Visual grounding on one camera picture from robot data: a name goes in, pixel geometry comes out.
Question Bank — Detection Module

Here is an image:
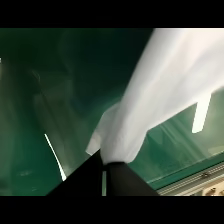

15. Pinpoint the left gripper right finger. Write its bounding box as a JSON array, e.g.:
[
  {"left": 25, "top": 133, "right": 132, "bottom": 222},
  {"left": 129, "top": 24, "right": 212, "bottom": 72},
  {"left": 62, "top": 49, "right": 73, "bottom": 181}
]
[{"left": 105, "top": 161, "right": 160, "bottom": 197}]

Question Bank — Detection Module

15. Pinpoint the white shirt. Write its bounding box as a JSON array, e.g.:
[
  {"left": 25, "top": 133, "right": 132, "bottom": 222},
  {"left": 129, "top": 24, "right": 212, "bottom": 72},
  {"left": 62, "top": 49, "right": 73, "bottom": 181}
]
[{"left": 85, "top": 28, "right": 224, "bottom": 165}]

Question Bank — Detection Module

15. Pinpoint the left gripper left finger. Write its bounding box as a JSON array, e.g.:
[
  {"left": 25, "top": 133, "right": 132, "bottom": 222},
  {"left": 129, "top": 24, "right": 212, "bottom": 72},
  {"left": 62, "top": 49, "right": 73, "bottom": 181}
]
[{"left": 47, "top": 149, "right": 103, "bottom": 197}]

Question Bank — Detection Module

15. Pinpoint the silver frame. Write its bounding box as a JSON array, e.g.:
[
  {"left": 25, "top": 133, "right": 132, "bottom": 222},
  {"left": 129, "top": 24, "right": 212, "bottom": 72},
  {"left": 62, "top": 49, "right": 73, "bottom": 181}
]
[{"left": 156, "top": 161, "right": 224, "bottom": 197}]

